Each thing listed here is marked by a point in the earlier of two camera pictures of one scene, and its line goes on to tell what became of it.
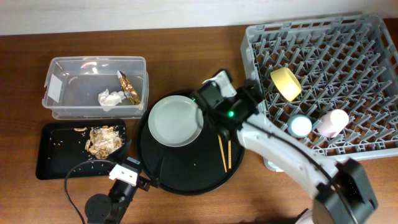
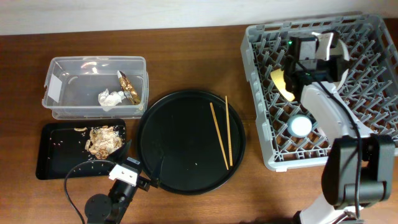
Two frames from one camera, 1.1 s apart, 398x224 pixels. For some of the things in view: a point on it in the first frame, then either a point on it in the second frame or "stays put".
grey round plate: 175,121 to 341,49
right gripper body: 235,98 to 332,67
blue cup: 300,126 stays put
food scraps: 103,140 stays put
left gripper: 144,183 stays put
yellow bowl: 287,83 stays put
